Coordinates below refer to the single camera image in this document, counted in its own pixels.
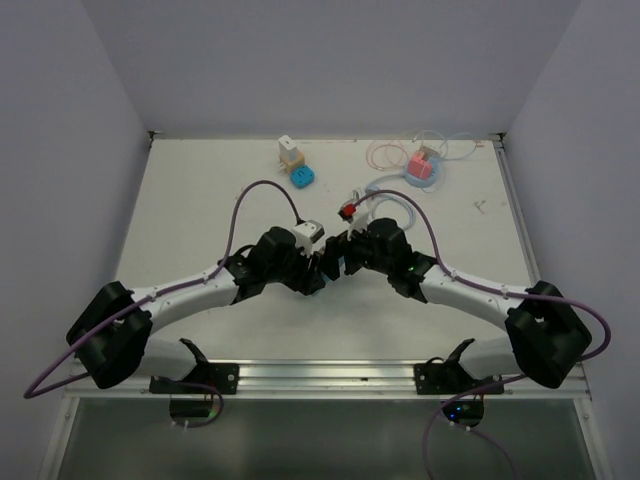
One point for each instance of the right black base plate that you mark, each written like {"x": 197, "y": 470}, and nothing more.
{"x": 438, "y": 377}

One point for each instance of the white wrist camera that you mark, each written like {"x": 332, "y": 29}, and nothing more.
{"x": 307, "y": 234}
{"x": 356, "y": 214}

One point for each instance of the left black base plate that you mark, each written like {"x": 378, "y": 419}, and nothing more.
{"x": 222, "y": 376}

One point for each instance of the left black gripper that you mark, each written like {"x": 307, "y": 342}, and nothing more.
{"x": 309, "y": 279}

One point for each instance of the aluminium front rail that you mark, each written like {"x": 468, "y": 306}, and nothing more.
{"x": 335, "y": 380}

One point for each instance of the light blue round socket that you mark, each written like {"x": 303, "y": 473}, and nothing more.
{"x": 434, "y": 181}

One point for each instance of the teal power strip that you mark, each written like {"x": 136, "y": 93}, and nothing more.
{"x": 329, "y": 269}

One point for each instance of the tan wooden socket cube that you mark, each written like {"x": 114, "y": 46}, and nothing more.
{"x": 289, "y": 164}

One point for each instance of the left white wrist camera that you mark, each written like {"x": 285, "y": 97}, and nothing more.
{"x": 307, "y": 234}

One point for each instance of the white charger plug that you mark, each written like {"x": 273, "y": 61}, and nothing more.
{"x": 287, "y": 146}

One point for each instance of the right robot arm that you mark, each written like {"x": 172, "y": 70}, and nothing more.
{"x": 543, "y": 337}

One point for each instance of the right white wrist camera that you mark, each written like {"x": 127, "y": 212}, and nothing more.
{"x": 356, "y": 214}

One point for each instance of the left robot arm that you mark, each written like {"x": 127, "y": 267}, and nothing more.
{"x": 115, "y": 337}

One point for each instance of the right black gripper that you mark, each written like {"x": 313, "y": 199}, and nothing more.
{"x": 338, "y": 246}

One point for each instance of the pink cube plug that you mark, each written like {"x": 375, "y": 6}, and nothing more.
{"x": 419, "y": 167}

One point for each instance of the blue square adapter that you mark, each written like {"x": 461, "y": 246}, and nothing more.
{"x": 302, "y": 177}

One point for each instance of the right side aluminium rail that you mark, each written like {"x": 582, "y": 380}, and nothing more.
{"x": 515, "y": 206}

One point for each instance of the aluminium rail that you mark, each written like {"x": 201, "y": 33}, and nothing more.
{"x": 515, "y": 206}
{"x": 335, "y": 380}

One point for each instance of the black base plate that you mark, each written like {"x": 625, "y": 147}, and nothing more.
{"x": 438, "y": 377}
{"x": 222, "y": 376}

